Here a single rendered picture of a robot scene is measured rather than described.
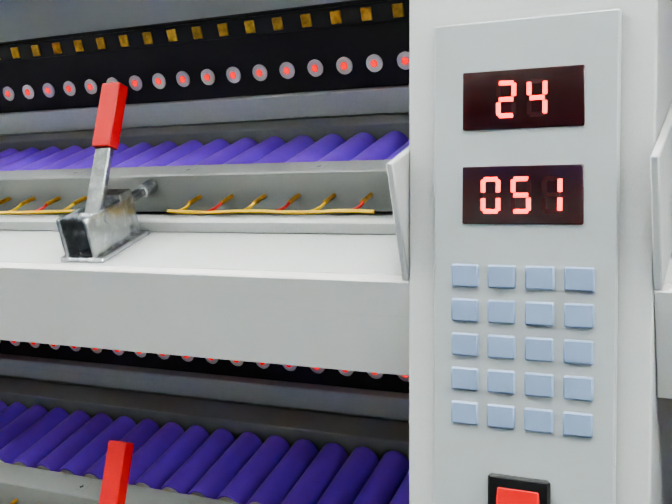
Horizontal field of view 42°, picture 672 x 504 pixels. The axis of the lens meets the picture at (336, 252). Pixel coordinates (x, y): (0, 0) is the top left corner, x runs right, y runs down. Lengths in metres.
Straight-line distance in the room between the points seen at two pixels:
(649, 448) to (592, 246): 0.08
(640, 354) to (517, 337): 0.04
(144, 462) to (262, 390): 0.09
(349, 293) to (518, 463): 0.10
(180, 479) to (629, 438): 0.30
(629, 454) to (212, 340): 0.19
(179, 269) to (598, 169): 0.20
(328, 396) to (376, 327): 0.20
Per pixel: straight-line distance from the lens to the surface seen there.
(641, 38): 0.34
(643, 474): 0.35
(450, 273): 0.34
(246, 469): 0.55
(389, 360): 0.38
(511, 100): 0.34
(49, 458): 0.62
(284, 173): 0.45
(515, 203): 0.34
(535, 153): 0.34
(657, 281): 0.33
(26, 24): 0.77
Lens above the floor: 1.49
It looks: 3 degrees down
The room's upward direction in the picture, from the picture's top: straight up
